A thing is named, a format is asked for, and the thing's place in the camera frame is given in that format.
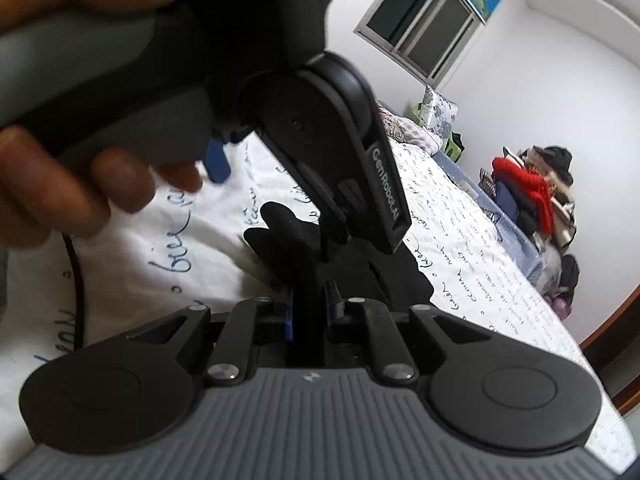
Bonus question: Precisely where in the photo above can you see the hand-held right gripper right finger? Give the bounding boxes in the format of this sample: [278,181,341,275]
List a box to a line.
[324,280,501,387]

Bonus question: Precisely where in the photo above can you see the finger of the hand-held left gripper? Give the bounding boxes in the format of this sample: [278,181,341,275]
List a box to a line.
[312,180,370,261]
[206,137,232,184]

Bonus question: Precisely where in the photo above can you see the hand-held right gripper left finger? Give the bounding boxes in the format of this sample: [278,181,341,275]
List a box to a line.
[127,294,297,387]

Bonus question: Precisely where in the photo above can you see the black pants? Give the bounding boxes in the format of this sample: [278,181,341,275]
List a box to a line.
[242,201,436,366]

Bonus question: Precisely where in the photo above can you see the person's left hand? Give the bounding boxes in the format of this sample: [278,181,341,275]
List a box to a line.
[0,0,205,252]

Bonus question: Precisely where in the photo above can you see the white printed bed sheet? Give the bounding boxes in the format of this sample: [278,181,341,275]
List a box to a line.
[0,130,635,466]

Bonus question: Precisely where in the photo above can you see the floral blanket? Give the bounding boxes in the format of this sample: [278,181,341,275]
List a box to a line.
[376,101,442,155]

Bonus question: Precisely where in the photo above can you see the green cloth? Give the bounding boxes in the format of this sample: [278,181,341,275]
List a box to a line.
[446,131,466,163]

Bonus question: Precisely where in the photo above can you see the floral pillow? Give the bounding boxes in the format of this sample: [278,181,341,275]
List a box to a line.
[416,85,461,140]

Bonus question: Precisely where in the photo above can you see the sliding glass window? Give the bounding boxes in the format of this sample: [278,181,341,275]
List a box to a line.
[353,0,485,90]

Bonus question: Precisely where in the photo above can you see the blue mattress cover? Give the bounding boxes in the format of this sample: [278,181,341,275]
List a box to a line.
[434,151,545,282]

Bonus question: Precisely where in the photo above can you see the pile of clothes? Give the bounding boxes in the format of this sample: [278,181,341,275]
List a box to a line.
[479,144,582,322]

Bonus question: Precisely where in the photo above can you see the red knitted garment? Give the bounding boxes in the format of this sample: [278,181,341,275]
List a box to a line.
[491,156,557,237]

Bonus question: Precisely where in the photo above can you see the black cable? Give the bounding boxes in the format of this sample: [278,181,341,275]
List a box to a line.
[61,234,90,353]

